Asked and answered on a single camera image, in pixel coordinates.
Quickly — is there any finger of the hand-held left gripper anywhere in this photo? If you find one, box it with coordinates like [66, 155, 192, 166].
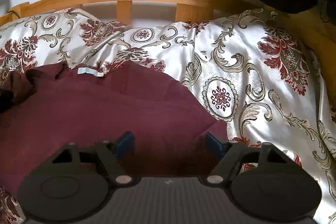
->
[0, 90, 14, 114]

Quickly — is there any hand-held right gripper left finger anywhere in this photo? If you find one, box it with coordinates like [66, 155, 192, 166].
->
[51, 132, 135, 186]

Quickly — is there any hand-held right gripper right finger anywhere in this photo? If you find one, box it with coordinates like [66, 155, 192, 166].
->
[205, 132, 292, 186]

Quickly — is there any maroon long-sleeve shirt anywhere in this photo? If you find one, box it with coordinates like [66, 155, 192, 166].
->
[0, 61, 229, 198]

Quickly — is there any white floral satin bedspread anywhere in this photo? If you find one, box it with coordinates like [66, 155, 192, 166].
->
[0, 7, 336, 224]

